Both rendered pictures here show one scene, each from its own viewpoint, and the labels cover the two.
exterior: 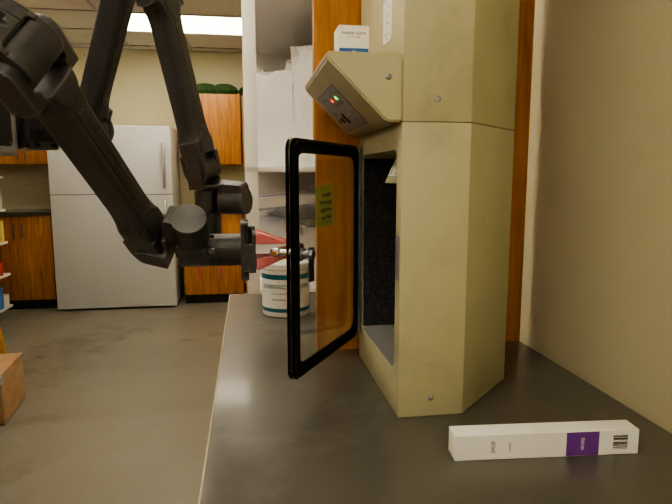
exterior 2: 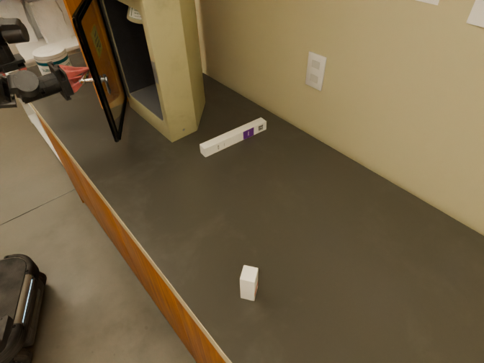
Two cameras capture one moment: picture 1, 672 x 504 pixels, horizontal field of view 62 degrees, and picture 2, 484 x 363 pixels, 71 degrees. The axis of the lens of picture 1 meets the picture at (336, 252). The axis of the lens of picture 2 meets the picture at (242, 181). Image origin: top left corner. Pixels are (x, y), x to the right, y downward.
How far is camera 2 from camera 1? 0.39 m
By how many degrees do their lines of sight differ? 45
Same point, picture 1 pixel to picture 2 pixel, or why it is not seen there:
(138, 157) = not seen: outside the picture
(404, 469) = (189, 168)
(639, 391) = (261, 96)
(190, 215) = (26, 78)
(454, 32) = not seen: outside the picture
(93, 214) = not seen: outside the picture
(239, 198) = (21, 33)
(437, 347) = (182, 108)
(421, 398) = (179, 131)
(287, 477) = (145, 191)
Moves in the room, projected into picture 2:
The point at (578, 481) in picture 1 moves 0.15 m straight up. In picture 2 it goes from (251, 150) to (250, 112)
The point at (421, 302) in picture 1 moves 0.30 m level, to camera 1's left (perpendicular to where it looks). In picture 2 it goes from (171, 91) to (75, 119)
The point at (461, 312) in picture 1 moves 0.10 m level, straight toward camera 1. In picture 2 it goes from (189, 89) to (196, 104)
